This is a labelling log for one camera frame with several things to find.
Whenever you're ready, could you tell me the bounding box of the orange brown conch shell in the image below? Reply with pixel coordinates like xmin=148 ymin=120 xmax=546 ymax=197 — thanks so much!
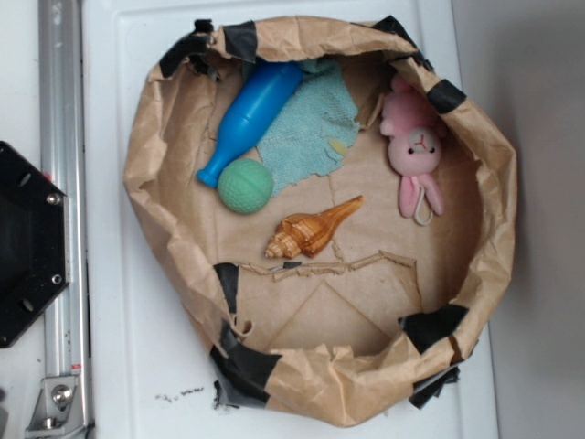
xmin=264 ymin=196 xmax=364 ymax=259

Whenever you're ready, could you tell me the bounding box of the brown paper bag bin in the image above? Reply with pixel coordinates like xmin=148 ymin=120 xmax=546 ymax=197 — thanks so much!
xmin=123 ymin=16 xmax=517 ymax=427

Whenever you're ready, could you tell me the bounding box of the green rubber ball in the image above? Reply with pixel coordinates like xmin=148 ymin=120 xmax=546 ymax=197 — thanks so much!
xmin=218 ymin=158 xmax=273 ymax=214

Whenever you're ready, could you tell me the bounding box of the teal terry cloth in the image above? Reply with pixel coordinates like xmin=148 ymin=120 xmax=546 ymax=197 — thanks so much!
xmin=257 ymin=58 xmax=360 ymax=197

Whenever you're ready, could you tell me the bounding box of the blue plastic bowling pin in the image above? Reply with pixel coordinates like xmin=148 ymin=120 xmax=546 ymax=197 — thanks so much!
xmin=196 ymin=61 xmax=303 ymax=188

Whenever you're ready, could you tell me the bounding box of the pink plush bunny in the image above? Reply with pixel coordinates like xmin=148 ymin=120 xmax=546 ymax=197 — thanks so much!
xmin=379 ymin=75 xmax=448 ymax=226

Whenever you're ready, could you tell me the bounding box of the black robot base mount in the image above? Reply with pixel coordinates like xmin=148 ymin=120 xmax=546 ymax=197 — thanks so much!
xmin=1 ymin=142 xmax=69 ymax=348

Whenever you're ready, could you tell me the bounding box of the aluminium extrusion rail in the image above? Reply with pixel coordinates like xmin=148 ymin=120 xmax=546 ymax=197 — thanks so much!
xmin=37 ymin=0 xmax=94 ymax=439

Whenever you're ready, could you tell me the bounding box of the metal corner bracket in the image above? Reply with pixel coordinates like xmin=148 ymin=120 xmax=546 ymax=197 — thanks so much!
xmin=25 ymin=375 xmax=84 ymax=438

